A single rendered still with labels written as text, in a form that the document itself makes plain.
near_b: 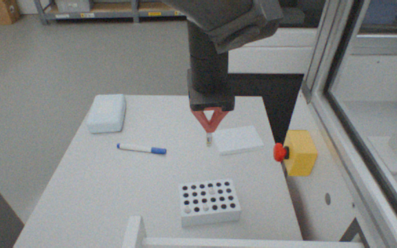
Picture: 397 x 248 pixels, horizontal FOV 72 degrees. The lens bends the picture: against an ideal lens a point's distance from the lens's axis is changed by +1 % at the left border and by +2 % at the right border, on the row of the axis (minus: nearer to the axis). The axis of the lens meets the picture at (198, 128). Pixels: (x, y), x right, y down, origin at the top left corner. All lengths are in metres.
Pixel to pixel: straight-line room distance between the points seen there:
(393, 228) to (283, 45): 0.71
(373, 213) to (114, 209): 0.49
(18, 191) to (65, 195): 1.20
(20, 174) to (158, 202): 1.44
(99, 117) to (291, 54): 0.66
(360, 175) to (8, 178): 1.87
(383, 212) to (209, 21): 0.31
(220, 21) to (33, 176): 1.78
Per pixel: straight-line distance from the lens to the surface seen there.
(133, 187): 0.68
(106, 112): 0.85
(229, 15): 0.26
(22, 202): 1.84
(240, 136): 0.77
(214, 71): 0.39
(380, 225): 0.43
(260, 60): 1.00
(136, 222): 0.43
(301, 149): 0.57
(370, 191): 0.44
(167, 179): 0.68
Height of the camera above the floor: 1.29
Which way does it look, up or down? 40 degrees down
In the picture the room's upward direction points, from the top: straight up
